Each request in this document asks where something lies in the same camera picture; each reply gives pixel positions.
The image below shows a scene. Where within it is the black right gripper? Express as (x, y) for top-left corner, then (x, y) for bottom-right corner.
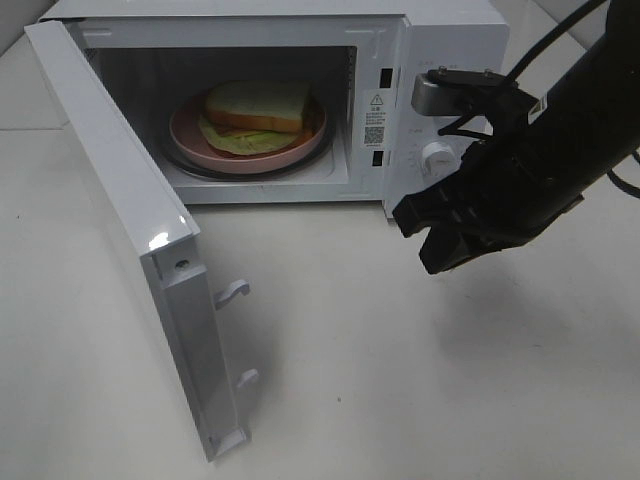
(391, 134), (586, 275)

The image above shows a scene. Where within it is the white microwave knob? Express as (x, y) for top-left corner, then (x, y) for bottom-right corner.
(420, 141), (457, 177)

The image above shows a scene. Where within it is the sandwich with white bread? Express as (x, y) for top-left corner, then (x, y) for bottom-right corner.
(198, 80), (319, 156)

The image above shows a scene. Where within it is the pink round plate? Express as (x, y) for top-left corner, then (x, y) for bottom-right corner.
(169, 95), (331, 177)

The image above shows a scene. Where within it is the white microwave door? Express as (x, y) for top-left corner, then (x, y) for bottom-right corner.
(25, 21), (259, 461)

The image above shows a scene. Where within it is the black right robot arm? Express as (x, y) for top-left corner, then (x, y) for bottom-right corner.
(393, 1), (639, 274)

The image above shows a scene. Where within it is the white warning label sticker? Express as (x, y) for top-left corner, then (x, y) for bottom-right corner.
(361, 89), (391, 150)

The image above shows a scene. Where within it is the white microwave oven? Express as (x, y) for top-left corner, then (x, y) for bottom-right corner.
(35, 1), (509, 211)

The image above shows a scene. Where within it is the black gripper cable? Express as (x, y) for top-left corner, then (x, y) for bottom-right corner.
(437, 0), (640, 194)

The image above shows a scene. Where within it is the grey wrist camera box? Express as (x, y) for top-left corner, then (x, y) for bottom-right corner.
(411, 69), (505, 117)

